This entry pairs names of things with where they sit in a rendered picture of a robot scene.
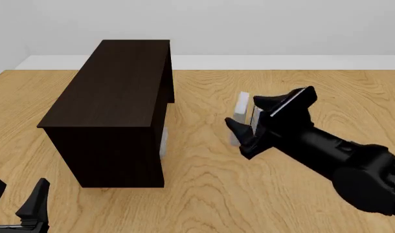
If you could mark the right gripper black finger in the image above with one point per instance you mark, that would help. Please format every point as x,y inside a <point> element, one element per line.
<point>241,132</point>
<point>270,101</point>

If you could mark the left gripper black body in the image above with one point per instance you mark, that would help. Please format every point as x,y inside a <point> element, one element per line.
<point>19,228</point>

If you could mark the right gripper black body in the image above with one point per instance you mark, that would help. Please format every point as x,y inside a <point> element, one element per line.
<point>289,114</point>

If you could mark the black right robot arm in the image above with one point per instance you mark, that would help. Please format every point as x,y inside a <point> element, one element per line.
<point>353,167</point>

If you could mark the dark brown wooden cabinet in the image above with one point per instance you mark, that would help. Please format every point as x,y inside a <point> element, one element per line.
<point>110,102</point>

